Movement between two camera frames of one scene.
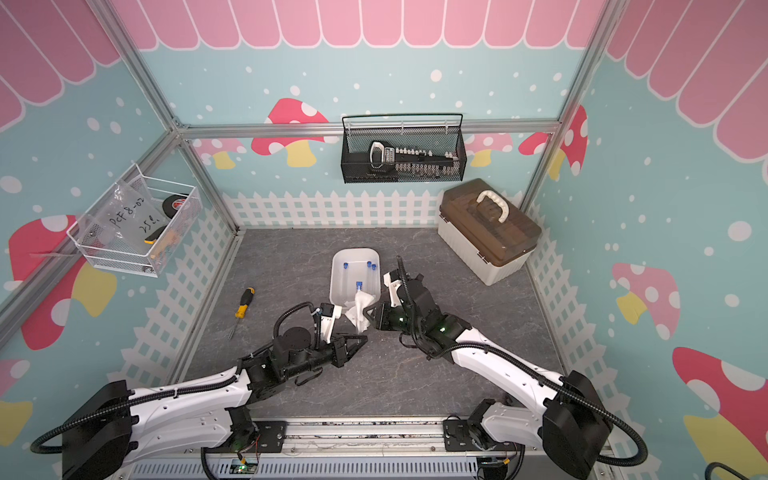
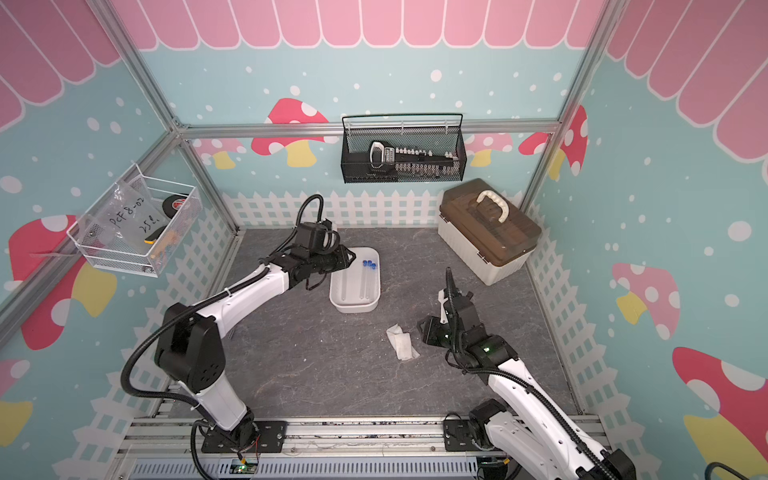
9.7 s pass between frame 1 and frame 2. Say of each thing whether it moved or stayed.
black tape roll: stayed
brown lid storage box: stayed
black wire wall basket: stayed
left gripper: moved
